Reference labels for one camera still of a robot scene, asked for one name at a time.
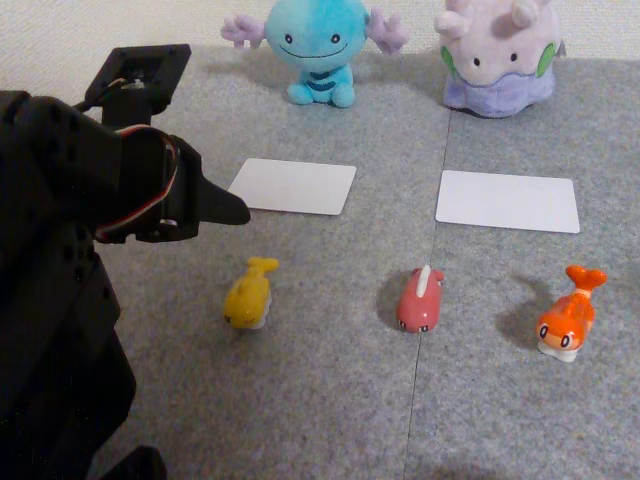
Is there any orange shrimp sushi toy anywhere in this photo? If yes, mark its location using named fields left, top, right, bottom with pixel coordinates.
left=535, top=264, right=609, bottom=362

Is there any pink tuna sushi toy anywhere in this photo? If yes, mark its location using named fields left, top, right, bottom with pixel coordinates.
left=396, top=264, right=446, bottom=335

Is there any yellow egg sushi toy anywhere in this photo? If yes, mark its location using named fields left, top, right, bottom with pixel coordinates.
left=222, top=256, right=280, bottom=330

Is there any black camera mount frame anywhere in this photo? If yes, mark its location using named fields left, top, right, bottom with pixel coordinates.
left=84, top=43, right=193, bottom=129

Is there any red white black servo wire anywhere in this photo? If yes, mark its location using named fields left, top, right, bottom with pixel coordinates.
left=94, top=127, right=181, bottom=245

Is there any purple Goomy plush toy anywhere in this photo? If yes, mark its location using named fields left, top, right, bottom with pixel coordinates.
left=433, top=0, right=569, bottom=119

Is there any white plastic card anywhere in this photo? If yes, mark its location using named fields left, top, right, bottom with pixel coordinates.
left=434, top=169, right=581, bottom=235
left=227, top=158, right=358, bottom=217

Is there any blue Wooper plush toy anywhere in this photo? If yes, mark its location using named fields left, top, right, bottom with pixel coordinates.
left=220, top=0, right=410, bottom=109

